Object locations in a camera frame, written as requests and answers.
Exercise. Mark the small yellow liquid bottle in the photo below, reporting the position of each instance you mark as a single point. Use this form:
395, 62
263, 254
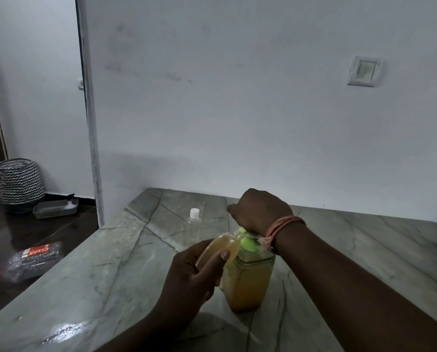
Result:
218, 249

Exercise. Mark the person's right hand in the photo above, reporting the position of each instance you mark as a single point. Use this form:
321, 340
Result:
258, 212

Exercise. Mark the yellow soap pump dispenser bottle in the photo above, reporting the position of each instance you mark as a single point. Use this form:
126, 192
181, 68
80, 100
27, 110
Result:
248, 278

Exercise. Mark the person's right fingers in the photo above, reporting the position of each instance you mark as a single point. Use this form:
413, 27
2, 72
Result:
236, 216

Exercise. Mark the black white zigzag basket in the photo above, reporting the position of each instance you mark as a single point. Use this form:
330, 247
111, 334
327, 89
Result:
20, 183

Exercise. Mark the white wall switch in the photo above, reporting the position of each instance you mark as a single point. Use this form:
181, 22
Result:
365, 71

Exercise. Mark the person's right forearm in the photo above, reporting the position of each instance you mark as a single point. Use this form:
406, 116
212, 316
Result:
354, 289

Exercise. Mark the person's left thumb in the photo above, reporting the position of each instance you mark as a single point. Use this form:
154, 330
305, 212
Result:
214, 263

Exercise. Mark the crumpled clear plastic bottle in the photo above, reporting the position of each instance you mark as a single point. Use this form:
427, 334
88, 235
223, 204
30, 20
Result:
29, 260

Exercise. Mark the grey plastic tray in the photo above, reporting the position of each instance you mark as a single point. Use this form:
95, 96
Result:
55, 208

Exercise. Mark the pink thread wristband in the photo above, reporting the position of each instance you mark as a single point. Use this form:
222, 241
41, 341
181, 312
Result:
280, 227

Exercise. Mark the person's left forearm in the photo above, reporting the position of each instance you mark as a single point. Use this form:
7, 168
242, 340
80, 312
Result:
145, 335

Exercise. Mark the small clear white-capped bottle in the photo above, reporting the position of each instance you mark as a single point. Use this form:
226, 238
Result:
194, 216

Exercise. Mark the person's left hand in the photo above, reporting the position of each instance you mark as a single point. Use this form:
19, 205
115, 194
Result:
183, 285

